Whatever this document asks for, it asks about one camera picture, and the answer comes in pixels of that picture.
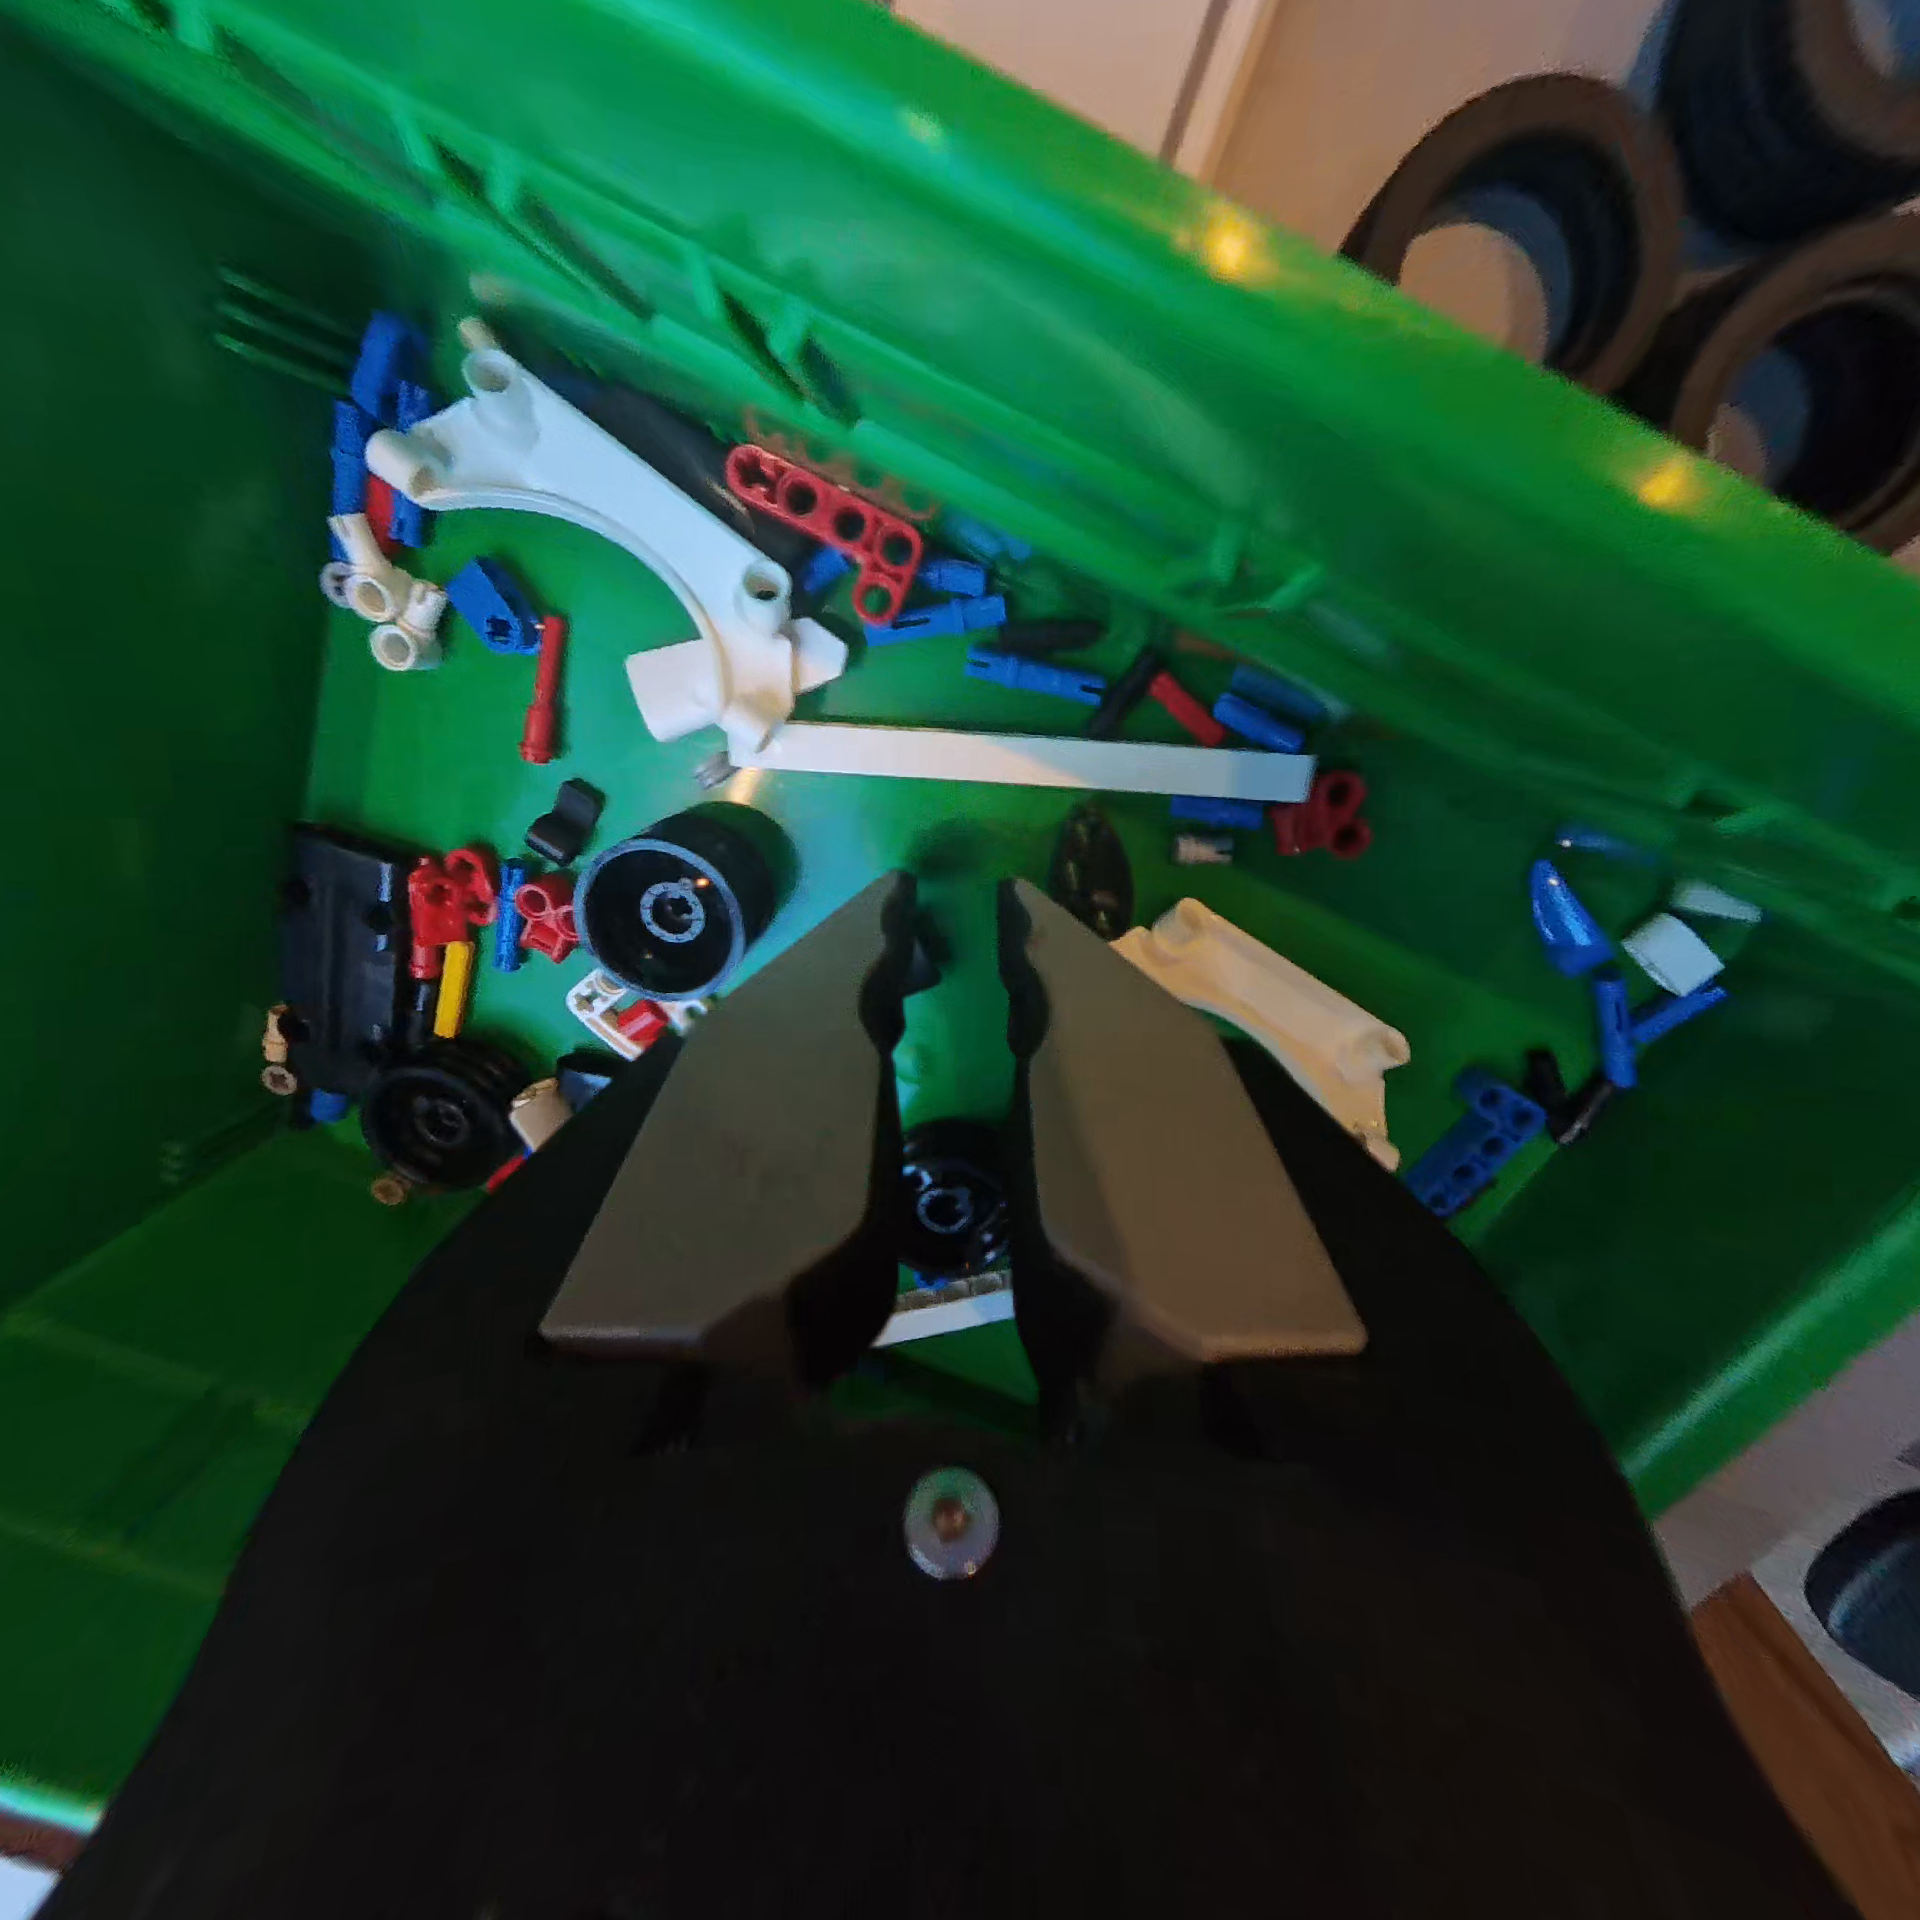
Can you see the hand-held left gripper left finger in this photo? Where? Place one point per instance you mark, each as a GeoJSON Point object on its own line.
{"type": "Point", "coordinates": [733, 1184]}

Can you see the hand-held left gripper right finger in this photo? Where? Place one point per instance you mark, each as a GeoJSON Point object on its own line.
{"type": "Point", "coordinates": [1184, 1200]}

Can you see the black toy wheel rim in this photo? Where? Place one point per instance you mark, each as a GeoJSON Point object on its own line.
{"type": "Point", "coordinates": [675, 907]}
{"type": "Point", "coordinates": [953, 1200]}
{"type": "Point", "coordinates": [441, 1119]}

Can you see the pile of small toy bricks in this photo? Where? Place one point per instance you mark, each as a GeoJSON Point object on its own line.
{"type": "Point", "coordinates": [825, 511]}

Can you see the green plastic bin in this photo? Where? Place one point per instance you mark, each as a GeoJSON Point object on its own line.
{"type": "Point", "coordinates": [149, 751]}

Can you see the long white toy beam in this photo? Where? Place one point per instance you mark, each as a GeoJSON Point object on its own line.
{"type": "Point", "coordinates": [1049, 761]}

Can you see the white toy arch piece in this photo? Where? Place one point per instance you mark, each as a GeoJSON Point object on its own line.
{"type": "Point", "coordinates": [598, 464]}

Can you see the dark rounded object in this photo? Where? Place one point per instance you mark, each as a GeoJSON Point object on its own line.
{"type": "Point", "coordinates": [1875, 1588]}

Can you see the black toy tire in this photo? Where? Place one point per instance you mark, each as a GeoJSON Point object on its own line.
{"type": "Point", "coordinates": [1621, 164]}
{"type": "Point", "coordinates": [1860, 300]}
{"type": "Point", "coordinates": [1769, 120]}

